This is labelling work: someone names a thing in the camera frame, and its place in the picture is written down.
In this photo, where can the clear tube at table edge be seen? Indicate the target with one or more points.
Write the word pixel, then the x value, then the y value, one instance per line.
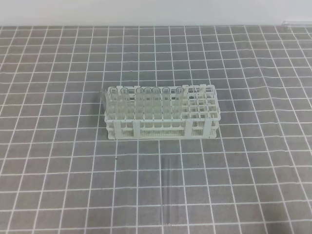
pixel 297 23

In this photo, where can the clear glass test tube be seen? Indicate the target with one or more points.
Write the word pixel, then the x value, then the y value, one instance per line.
pixel 166 185

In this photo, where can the clear leaning test tube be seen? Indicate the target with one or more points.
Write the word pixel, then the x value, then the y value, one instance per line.
pixel 103 97

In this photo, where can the grey checked tablecloth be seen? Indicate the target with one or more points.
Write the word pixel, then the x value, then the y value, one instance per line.
pixel 61 174

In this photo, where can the white plastic test tube rack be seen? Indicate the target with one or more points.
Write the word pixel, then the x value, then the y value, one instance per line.
pixel 137 113

